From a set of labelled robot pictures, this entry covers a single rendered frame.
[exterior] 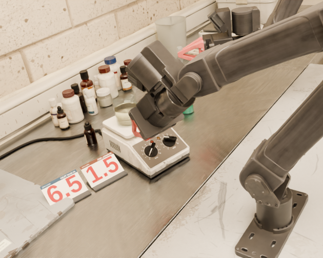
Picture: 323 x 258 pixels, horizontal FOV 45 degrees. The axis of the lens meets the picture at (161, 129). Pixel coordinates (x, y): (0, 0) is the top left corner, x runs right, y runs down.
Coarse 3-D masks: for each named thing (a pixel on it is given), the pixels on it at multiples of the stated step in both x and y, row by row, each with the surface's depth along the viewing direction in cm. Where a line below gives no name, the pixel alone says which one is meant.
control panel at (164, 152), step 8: (160, 136) 95; (176, 136) 96; (136, 144) 92; (144, 144) 92; (160, 144) 93; (176, 144) 94; (184, 144) 95; (144, 152) 91; (160, 152) 92; (168, 152) 92; (176, 152) 93; (144, 160) 90; (152, 160) 90; (160, 160) 91
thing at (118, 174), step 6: (114, 156) 95; (84, 174) 91; (114, 174) 93; (120, 174) 93; (126, 174) 93; (102, 180) 91; (108, 180) 91; (114, 180) 91; (90, 186) 90; (96, 186) 90; (102, 186) 90
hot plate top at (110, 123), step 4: (108, 120) 100; (112, 120) 100; (104, 124) 99; (108, 124) 98; (112, 124) 98; (116, 124) 97; (108, 128) 98; (112, 128) 96; (116, 128) 95; (120, 128) 95; (124, 128) 95; (128, 128) 95; (136, 128) 94; (116, 132) 95; (120, 132) 94; (124, 132) 93; (128, 132) 93; (124, 136) 92; (128, 136) 92; (132, 136) 92
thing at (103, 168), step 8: (104, 160) 94; (112, 160) 94; (88, 168) 92; (96, 168) 92; (104, 168) 93; (112, 168) 93; (120, 168) 94; (88, 176) 91; (96, 176) 91; (104, 176) 92
